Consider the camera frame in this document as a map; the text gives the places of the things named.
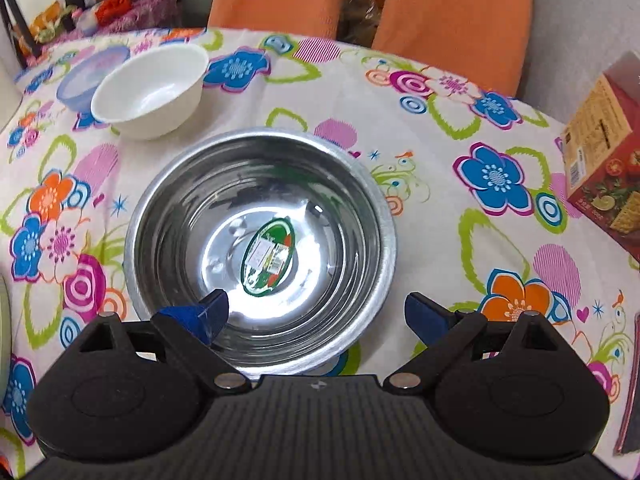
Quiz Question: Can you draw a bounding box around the stainless steel bowl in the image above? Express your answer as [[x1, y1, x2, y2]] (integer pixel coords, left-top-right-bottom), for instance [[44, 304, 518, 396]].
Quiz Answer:
[[124, 128, 397, 378]]

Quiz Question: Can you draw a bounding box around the blue plastic bowl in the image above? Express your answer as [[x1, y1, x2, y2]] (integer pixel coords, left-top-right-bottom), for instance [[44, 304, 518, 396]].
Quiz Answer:
[[56, 44, 130, 114]]

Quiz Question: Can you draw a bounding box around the purple fabric bundle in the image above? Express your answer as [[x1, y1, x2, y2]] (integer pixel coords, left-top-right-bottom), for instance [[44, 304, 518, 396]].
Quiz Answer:
[[60, 0, 180, 44]]

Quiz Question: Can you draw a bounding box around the floral tablecloth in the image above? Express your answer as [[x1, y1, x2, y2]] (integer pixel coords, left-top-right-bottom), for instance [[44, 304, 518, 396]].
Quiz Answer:
[[1, 28, 639, 479]]

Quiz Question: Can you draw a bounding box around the white ceramic bowl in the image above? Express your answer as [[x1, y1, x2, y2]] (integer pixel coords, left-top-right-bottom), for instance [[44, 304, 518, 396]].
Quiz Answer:
[[91, 44, 209, 141]]

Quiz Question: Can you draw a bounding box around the right orange chair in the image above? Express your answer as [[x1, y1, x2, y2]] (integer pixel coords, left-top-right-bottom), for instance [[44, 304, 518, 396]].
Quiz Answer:
[[372, 0, 533, 96]]

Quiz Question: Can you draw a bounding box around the red cracker box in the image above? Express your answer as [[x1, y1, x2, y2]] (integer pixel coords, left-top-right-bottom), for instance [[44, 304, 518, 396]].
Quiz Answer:
[[562, 51, 640, 259]]

